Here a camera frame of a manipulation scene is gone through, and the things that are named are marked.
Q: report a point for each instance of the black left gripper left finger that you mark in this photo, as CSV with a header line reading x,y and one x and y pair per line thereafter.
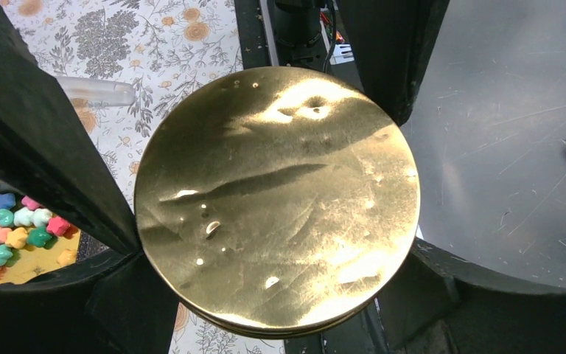
x,y
112,302

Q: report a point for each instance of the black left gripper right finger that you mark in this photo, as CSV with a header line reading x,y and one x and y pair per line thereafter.
x,y
479,90

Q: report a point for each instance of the clear plastic scoop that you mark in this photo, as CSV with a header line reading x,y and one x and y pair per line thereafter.
x,y
103,93

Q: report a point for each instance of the gold tin star candies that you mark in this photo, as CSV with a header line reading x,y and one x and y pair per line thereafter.
x,y
35,240

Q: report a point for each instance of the white round jar lid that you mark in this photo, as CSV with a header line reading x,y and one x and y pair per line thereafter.
x,y
277,201

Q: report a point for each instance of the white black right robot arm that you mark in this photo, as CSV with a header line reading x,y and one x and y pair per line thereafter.
x,y
304,33

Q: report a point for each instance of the floral tablecloth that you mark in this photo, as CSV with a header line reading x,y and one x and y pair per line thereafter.
x,y
166,50

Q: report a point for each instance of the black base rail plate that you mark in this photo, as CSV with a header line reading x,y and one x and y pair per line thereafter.
x,y
363,333

